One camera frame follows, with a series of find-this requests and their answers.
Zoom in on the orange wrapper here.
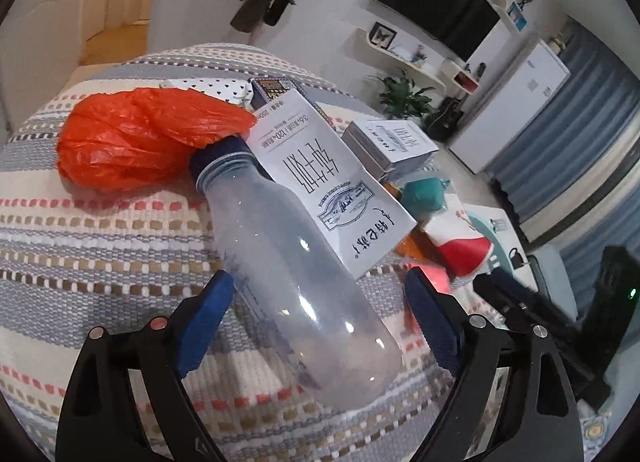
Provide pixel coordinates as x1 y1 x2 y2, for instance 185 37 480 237
392 234 426 260

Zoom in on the red and white packet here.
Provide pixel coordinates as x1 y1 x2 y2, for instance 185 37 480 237
422 207 496 277

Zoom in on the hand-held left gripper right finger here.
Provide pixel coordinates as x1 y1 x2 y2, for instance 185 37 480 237
404 269 586 462

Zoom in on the small white carton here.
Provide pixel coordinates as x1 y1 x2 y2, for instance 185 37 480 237
342 119 440 183

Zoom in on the framed butterfly picture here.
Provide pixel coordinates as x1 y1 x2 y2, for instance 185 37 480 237
369 22 401 50

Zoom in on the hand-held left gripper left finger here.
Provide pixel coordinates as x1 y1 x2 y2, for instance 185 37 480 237
55 269 236 462

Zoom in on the white curved wall shelf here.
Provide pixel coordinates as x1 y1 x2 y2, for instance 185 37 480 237
357 27 446 89

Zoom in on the black hanging bag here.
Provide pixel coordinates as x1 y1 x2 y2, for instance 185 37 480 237
263 0 292 27

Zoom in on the green potted plant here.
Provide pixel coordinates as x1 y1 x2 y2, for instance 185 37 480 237
369 69 437 119

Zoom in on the blue picture card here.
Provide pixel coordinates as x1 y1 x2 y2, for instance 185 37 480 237
507 2 529 32

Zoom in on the white refrigerator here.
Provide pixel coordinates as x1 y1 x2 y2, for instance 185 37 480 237
447 39 572 174

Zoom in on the teal pouch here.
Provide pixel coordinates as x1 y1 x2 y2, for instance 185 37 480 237
400 178 451 215

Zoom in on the clear plastic bottle blue cap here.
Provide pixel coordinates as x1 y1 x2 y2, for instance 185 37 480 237
189 136 405 413

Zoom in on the tall white milk carton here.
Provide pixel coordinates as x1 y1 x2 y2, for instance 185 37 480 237
241 78 418 277

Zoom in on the orange plastic bag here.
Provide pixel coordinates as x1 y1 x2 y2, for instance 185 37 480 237
56 88 258 193

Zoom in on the brown hanging bag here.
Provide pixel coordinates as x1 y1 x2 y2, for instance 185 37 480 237
231 0 273 34

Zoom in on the pink red wrapper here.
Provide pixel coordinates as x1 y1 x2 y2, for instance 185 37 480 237
407 264 451 295

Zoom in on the blue striped curtain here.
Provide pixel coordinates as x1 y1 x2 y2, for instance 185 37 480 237
487 19 640 245

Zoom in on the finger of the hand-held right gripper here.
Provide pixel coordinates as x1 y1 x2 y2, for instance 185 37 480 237
492 309 613 410
472 272 581 328

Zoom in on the white and red cubby shelf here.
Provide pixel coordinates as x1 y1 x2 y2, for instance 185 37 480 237
441 59 483 94

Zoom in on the white polka dot packet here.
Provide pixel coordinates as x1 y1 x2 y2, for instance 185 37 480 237
167 78 251 105

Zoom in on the black guitar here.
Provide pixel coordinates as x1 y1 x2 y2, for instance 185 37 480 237
424 96 467 144

